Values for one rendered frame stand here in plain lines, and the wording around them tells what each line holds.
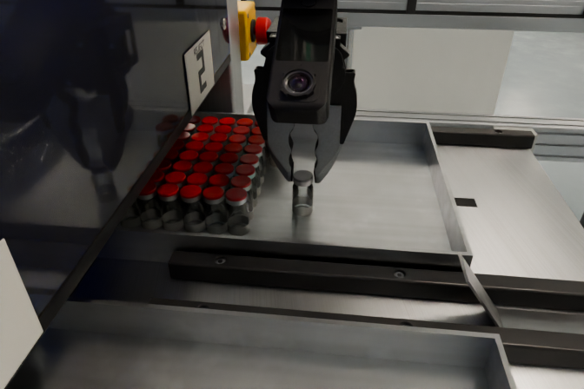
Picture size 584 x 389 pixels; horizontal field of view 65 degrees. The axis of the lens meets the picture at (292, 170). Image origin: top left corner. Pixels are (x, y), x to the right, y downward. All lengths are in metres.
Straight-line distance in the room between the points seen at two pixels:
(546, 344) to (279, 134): 0.27
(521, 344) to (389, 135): 0.34
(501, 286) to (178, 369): 0.26
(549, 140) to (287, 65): 1.36
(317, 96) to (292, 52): 0.05
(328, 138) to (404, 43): 1.62
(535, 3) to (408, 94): 0.82
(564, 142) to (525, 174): 1.04
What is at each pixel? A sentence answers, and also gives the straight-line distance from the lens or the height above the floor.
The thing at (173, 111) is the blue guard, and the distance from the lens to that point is 0.41.
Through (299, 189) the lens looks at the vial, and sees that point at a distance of 0.47.
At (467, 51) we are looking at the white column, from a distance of 2.09.
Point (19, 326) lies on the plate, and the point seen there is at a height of 1.01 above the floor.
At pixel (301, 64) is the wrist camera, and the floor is 1.07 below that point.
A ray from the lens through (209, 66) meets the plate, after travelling 0.51.
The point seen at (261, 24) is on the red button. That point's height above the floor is 1.01.
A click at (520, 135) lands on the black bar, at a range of 0.68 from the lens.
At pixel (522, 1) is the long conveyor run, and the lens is 1.43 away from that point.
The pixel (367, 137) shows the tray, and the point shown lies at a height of 0.89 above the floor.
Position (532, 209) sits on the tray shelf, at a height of 0.88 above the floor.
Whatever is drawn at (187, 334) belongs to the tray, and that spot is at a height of 0.89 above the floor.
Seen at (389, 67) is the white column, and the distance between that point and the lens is 2.06.
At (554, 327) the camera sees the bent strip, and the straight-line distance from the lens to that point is 0.44.
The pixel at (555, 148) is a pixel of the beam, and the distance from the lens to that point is 1.67.
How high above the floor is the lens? 1.18
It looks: 32 degrees down
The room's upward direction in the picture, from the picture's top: straight up
